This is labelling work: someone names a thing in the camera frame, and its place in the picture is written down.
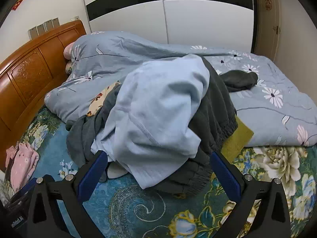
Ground teal floral bed blanket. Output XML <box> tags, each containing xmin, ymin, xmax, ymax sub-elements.
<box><xmin>0</xmin><ymin>106</ymin><xmax>317</xmax><ymax>238</ymax></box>

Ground pink pillow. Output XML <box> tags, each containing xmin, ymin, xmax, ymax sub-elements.
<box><xmin>63</xmin><ymin>42</ymin><xmax>74</xmax><ymax>60</ymax></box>

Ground wooden headboard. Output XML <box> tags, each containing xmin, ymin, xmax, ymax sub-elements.
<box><xmin>1</xmin><ymin>20</ymin><xmax>86</xmax><ymax>170</ymax></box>

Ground white black wardrobe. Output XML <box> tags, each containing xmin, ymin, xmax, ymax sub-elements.
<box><xmin>84</xmin><ymin>0</ymin><xmax>254</xmax><ymax>52</ymax></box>

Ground dark grey sweatpants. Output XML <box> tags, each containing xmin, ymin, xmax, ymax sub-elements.
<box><xmin>65</xmin><ymin>55</ymin><xmax>239</xmax><ymax>195</ymax></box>

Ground dark grey garment on duvet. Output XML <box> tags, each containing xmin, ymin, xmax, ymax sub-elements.
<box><xmin>219</xmin><ymin>70</ymin><xmax>258</xmax><ymax>92</ymax></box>

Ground wooden door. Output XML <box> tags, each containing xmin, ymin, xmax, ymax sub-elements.
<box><xmin>255</xmin><ymin>0</ymin><xmax>281</xmax><ymax>61</ymax></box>

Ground wall switch panel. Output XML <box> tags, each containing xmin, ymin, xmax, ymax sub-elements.
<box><xmin>28</xmin><ymin>18</ymin><xmax>60</xmax><ymax>40</ymax></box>

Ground red wall poster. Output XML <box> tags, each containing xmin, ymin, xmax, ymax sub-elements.
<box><xmin>12</xmin><ymin>0</ymin><xmax>23</xmax><ymax>11</ymax></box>

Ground cartoon print garment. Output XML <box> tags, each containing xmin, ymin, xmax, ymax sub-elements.
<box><xmin>87</xmin><ymin>81</ymin><xmax>121</xmax><ymax>116</ymax></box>

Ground olive green cloth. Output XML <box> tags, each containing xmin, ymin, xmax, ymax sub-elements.
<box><xmin>221</xmin><ymin>116</ymin><xmax>254</xmax><ymax>163</ymax></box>

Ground pink folded garment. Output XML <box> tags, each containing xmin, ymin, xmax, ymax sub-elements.
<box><xmin>5</xmin><ymin>142</ymin><xmax>40</xmax><ymax>193</ymax></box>

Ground light blue shirt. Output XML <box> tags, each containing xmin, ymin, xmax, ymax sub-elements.
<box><xmin>91</xmin><ymin>54</ymin><xmax>210</xmax><ymax>189</ymax></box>

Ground blue floral duvet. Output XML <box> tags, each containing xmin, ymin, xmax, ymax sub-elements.
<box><xmin>44</xmin><ymin>31</ymin><xmax>316</xmax><ymax>147</ymax></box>

